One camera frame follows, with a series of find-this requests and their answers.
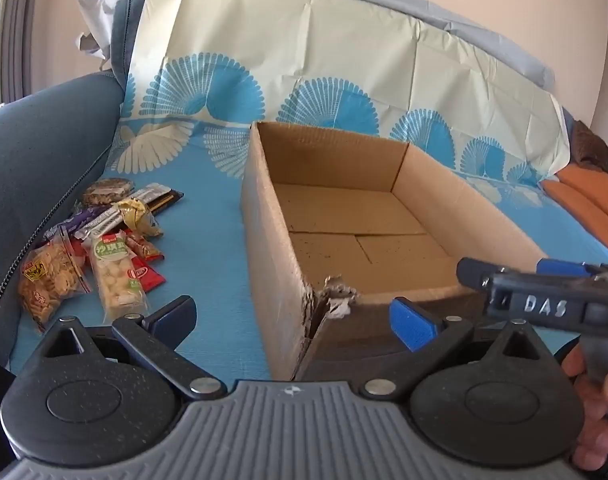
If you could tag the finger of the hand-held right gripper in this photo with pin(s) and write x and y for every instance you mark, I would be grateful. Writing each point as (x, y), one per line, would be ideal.
(564, 267)
(471, 271)

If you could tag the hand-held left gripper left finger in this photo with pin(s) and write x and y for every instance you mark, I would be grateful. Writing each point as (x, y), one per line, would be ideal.
(176, 316)

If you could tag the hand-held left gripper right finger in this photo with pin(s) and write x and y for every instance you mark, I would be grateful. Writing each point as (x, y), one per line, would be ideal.
(411, 327)

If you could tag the long red snack packet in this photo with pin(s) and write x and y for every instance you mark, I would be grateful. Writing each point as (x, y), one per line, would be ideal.
(146, 277)

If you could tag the clear packet with red ends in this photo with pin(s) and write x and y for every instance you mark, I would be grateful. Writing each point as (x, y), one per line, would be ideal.
(141, 247)

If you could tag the cardboard box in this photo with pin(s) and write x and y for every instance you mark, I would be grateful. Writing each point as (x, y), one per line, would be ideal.
(264, 240)

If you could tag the purple candy packet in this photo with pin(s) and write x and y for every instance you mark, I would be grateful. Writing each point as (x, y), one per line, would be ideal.
(66, 222)

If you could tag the person's right hand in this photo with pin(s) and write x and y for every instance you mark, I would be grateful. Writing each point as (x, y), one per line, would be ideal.
(591, 425)

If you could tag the blue fan print cloth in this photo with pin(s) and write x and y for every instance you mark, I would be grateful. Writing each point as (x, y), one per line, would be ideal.
(208, 260)

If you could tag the orange cushion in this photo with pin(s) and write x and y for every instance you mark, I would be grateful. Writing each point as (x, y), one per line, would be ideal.
(584, 200)

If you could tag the gold candy packet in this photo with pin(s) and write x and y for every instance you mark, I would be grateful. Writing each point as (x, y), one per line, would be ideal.
(136, 215)

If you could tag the dark chocolate bar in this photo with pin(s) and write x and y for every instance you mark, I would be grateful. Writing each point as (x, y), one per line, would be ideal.
(169, 200)

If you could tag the grey stick packet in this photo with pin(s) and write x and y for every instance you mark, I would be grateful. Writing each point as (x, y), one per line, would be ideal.
(101, 224)

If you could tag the brown cushion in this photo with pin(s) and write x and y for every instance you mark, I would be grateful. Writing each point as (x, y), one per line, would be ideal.
(591, 147)

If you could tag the clear bag of small biscuits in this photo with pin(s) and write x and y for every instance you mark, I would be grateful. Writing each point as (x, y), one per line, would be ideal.
(48, 285)

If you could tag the seed bar in clear wrapper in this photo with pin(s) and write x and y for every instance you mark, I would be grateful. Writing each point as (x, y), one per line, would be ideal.
(106, 191)

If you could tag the light grey plastic sheet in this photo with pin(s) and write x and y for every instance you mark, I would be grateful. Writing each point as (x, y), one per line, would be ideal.
(96, 15)

